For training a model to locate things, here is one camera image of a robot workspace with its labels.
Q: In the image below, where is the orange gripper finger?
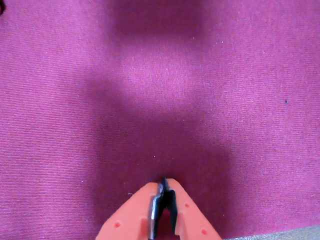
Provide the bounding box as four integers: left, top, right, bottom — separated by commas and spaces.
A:
95, 177, 168, 240
162, 178, 223, 240

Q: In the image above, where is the maroon cloth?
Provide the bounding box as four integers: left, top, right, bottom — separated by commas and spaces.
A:
0, 0, 320, 240

